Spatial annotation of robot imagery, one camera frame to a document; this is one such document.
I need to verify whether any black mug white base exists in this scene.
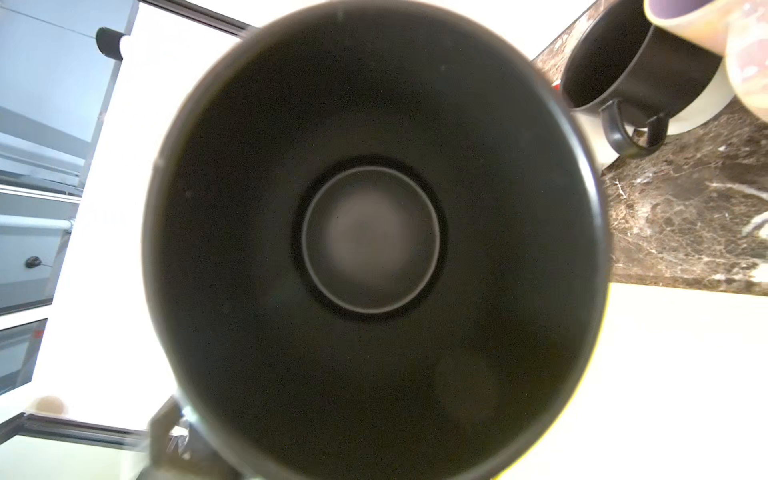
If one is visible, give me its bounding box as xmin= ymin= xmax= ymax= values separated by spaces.
xmin=560 ymin=1 xmax=734 ymax=158

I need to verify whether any yellow plastic tray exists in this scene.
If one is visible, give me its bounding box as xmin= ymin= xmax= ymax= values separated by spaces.
xmin=505 ymin=283 xmax=767 ymax=479

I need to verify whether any black mug front row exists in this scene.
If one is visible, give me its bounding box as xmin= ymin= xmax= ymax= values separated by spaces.
xmin=142 ymin=1 xmax=611 ymax=479

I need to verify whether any pink iridescent mug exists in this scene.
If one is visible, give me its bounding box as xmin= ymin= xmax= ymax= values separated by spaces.
xmin=644 ymin=0 xmax=767 ymax=121

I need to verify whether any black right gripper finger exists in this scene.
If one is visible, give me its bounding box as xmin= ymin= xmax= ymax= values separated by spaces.
xmin=137 ymin=396 xmax=240 ymax=480

